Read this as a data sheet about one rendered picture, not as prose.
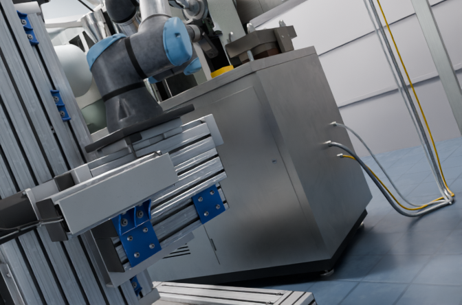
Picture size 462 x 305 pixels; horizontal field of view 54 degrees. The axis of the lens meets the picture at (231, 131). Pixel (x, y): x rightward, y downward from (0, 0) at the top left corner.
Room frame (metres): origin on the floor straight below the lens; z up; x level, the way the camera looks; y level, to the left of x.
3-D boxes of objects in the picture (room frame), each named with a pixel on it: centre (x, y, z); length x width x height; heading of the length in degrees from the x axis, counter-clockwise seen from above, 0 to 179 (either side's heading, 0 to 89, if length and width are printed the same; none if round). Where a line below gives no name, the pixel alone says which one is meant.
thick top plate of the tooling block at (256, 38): (2.11, -0.30, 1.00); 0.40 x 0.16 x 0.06; 146
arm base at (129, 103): (1.20, 0.22, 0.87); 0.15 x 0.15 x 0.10
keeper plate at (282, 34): (2.07, -0.38, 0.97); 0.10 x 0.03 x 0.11; 146
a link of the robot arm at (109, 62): (1.20, 0.21, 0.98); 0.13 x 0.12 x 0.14; 86
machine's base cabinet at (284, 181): (2.65, 0.69, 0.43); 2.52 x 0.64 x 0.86; 56
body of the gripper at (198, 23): (1.95, -0.04, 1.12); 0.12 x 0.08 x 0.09; 146
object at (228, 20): (2.15, -0.18, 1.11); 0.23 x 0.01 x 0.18; 146
